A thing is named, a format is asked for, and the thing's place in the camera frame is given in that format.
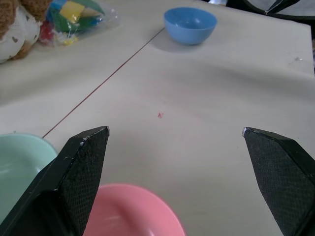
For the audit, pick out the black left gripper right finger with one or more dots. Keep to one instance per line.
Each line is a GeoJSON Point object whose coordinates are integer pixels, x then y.
{"type": "Point", "coordinates": [280, 177]}

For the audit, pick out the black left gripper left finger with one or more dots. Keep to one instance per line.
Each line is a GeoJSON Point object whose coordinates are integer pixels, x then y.
{"type": "Point", "coordinates": [73, 177]}

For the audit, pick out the green plastic bowl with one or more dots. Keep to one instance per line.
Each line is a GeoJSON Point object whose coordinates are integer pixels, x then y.
{"type": "Point", "coordinates": [17, 162]}

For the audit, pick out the red plastic bowl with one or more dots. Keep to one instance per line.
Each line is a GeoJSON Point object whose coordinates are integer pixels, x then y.
{"type": "Point", "coordinates": [133, 211]}

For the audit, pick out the clear bag of colourful blocks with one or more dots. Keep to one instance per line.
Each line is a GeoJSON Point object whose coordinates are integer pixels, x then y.
{"type": "Point", "coordinates": [73, 19]}

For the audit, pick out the brown and white plush toy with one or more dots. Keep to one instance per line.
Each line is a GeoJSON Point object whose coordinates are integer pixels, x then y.
{"type": "Point", "coordinates": [14, 27]}

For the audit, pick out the blue plastic bowl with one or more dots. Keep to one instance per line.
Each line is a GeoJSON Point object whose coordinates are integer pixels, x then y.
{"type": "Point", "coordinates": [189, 23]}

